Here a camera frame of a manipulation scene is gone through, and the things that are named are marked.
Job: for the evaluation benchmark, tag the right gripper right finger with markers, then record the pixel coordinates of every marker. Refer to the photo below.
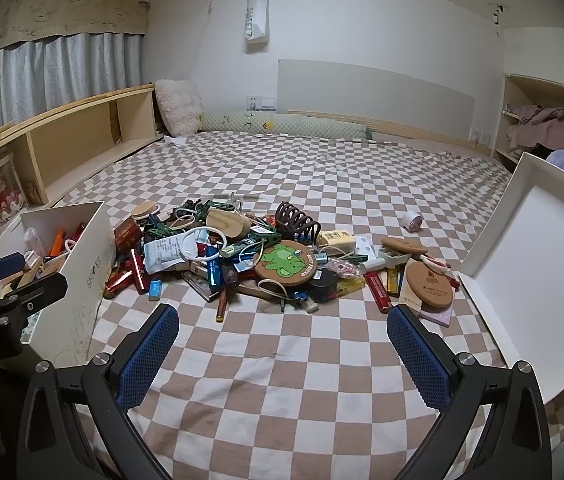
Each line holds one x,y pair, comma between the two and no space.
514,443

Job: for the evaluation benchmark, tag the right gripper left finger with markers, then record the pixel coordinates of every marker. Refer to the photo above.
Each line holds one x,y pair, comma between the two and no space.
75,421

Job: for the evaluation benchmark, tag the pink blue lighter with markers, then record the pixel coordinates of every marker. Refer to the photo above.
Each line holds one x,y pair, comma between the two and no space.
154,290

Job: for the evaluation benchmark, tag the round cork coaster with print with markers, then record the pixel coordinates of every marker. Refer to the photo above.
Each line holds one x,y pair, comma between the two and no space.
431,287

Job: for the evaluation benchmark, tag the shiny blue pen tube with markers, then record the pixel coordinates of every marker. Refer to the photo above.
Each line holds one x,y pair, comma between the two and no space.
214,273

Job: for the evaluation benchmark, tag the orange marker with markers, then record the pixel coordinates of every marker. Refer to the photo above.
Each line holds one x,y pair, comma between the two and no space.
58,244

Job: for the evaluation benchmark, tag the red dress doll case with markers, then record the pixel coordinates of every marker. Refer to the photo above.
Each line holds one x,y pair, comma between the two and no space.
12,197

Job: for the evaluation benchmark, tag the pink sticky notes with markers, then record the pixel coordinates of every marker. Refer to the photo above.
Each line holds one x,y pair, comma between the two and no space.
440,317

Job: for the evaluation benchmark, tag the red cigarette box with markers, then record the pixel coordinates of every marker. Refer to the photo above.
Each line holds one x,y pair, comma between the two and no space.
127,235

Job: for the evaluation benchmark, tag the white box lid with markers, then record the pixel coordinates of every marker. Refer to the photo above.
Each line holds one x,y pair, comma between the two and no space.
514,272

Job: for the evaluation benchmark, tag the wooden bedside shelf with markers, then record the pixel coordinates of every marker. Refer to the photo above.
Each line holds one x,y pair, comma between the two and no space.
56,150

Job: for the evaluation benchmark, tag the white paper receipt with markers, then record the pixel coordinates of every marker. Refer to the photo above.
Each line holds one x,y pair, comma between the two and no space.
161,255

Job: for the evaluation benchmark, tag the brown pen gold tip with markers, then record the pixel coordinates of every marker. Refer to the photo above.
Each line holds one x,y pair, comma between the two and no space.
222,304

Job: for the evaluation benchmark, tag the red lighter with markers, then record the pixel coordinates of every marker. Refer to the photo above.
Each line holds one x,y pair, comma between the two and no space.
378,291

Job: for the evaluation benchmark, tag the grey curtain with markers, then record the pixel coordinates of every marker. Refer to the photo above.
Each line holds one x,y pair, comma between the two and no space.
36,76

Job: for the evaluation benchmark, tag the white tape roll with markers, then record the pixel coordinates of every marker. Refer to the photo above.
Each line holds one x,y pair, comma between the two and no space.
411,221

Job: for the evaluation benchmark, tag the oval wooden block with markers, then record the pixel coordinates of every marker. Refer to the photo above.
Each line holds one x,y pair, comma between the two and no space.
231,223

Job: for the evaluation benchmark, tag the green dinosaur cork coaster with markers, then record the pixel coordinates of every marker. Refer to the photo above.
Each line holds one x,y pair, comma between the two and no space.
289,263

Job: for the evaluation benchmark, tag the fluffy white pillow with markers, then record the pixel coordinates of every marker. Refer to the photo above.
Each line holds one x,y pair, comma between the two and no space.
180,106

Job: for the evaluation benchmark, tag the brown hair claw clip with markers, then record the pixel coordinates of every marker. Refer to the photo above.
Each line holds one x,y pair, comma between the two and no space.
293,224

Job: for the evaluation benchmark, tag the green bolster pillow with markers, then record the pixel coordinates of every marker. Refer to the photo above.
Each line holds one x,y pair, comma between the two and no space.
259,122

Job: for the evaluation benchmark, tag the pile of pink clothes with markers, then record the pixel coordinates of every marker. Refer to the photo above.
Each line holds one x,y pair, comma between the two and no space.
537,125

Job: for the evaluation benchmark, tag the white hanging bag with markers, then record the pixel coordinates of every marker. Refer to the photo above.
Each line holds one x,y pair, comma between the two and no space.
257,22

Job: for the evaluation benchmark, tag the wall socket panel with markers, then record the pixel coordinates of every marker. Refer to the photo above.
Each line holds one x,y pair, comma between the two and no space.
267,103

